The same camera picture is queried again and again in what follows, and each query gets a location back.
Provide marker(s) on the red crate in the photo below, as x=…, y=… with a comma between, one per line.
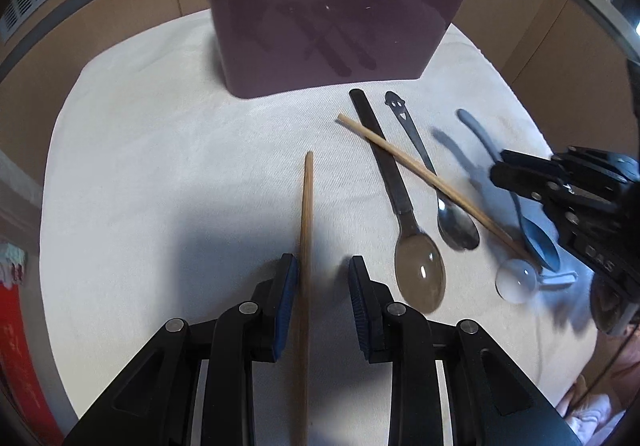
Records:
x=20, y=366

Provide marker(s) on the grey plastic spoon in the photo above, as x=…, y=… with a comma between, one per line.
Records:
x=542, y=241

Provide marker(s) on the purple plastic utensil container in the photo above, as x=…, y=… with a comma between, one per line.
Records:
x=300, y=51

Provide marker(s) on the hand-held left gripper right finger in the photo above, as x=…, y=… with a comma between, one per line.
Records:
x=357, y=306

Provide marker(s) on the person's pink clothed leg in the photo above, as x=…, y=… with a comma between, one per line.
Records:
x=595, y=416

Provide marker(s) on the cream fringed tablecloth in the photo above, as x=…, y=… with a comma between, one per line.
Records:
x=150, y=176

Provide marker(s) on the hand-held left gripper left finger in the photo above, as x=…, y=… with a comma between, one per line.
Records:
x=287, y=306

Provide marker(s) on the wooden chopstick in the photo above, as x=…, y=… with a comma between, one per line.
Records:
x=425, y=171
x=306, y=206

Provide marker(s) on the white plastic spoon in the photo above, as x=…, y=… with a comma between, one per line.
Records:
x=517, y=281

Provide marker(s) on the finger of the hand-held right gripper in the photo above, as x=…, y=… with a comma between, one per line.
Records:
x=530, y=183
x=530, y=160

